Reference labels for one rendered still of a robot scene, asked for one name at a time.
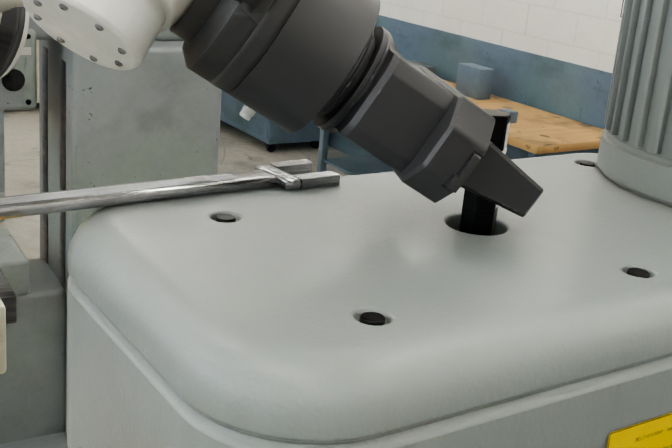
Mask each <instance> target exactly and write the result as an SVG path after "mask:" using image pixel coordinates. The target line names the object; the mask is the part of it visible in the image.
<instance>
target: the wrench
mask: <svg viewBox="0 0 672 448"><path fill-rule="evenodd" d="M312 165H313V162H311V161H309V160H307V159H301V160H291V161H281V162H271V163H269V164H261V165H256V166H255V167H254V170H250V171H241V172H231V173H222V174H212V175H203V176H193V177H184V178H175V179H165V180H156V181H146V182H137V183H127V184H118V185H108V186H99V187H90V188H80V189H71V190H61V191H52V192H42V193H33V194H24V195H14V196H5V197H0V219H7V218H16V217H24V216H33V215H41V214H49V213H58V212H66V211H75V210H83V209H91V208H100V207H108V206H116V205H125V204H133V203H142V202H150V201H158V200H167V199H175V198H184V197H192V196H200V195H209V194H217V193H226V192H234V191H242V190H251V189H259V188H268V187H274V186H275V185H276V186H278V187H280V188H282V189H284V190H286V191H287V190H295V189H301V190H304V189H312V188H320V187H329V186H337V185H339V184H340V174H338V173H335V172H333V171H323V172H315V173H311V172H312ZM292 175H294V176H292Z"/></svg>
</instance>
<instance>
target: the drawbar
mask: <svg viewBox="0 0 672 448"><path fill-rule="evenodd" d="M483 110H485V111H486V112H487V113H489V114H490V115H491V116H493V117H494V118H495V125H494V129H493V132H492V136H491V139H490V141H491V142H492V143H493V144H494V145H495V146H496V147H497V148H498V149H500V150H501V151H504V144H505V137H506V130H507V125H508V124H509V123H510V120H511V114H510V113H507V112H504V111H500V110H495V109H483ZM495 208H496V204H494V203H492V202H490V201H488V200H486V199H484V198H482V197H480V196H478V195H476V194H474V193H472V192H470V191H468V190H466V189H465V190H464V198H463V206H462V213H461V221H460V228H459V231H460V232H464V233H468V234H474V235H485V236H494V232H495V225H496V218H497V211H498V207H497V208H496V209H495Z"/></svg>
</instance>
